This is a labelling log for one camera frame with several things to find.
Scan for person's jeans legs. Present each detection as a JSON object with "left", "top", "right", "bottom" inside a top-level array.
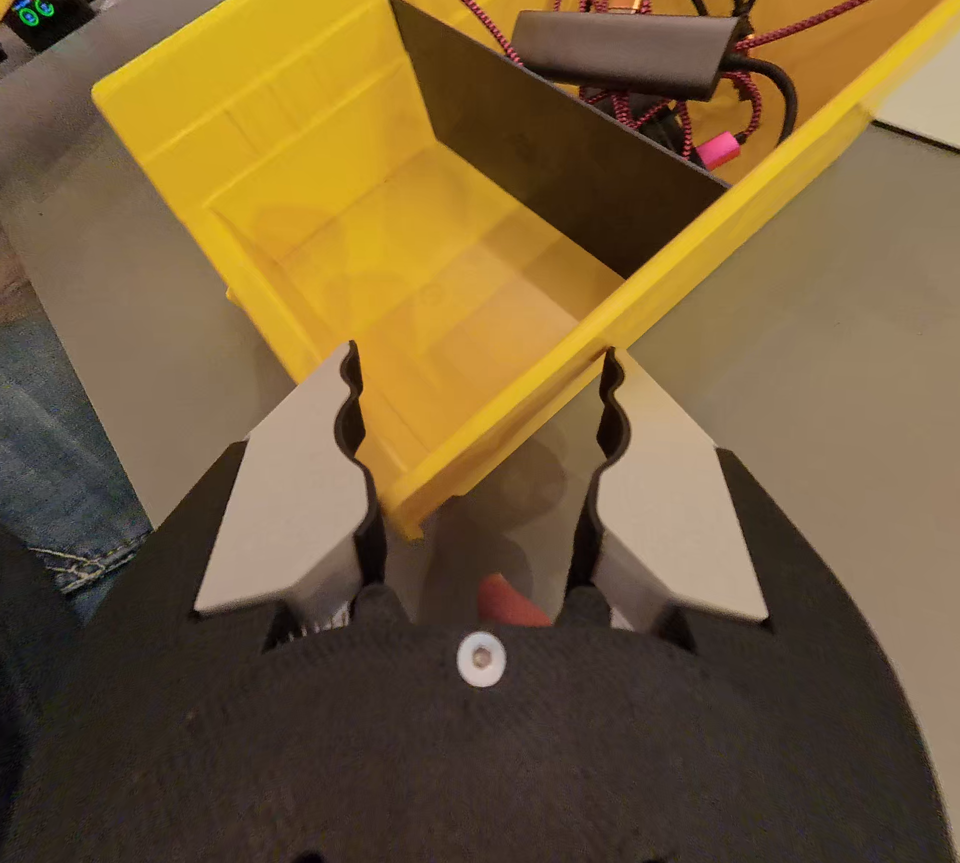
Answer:
[{"left": 0, "top": 311, "right": 155, "bottom": 624}]

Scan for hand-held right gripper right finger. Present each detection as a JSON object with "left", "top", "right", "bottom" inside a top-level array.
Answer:
[{"left": 566, "top": 347, "right": 770, "bottom": 637}]

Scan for black bin divider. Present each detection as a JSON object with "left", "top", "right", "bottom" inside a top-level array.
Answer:
[{"left": 386, "top": 0, "right": 732, "bottom": 279}]

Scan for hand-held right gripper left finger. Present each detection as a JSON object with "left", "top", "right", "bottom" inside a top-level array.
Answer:
[{"left": 193, "top": 341, "right": 387, "bottom": 637}]

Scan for black charger with display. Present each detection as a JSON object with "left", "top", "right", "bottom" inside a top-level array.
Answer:
[{"left": 3, "top": 0, "right": 97, "bottom": 52}]

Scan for grey usb hub with cable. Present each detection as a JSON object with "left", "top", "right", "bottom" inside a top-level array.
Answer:
[{"left": 511, "top": 8, "right": 800, "bottom": 144}]

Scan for pink braided usb cable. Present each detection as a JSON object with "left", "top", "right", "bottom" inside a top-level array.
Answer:
[{"left": 348, "top": 0, "right": 960, "bottom": 172}]

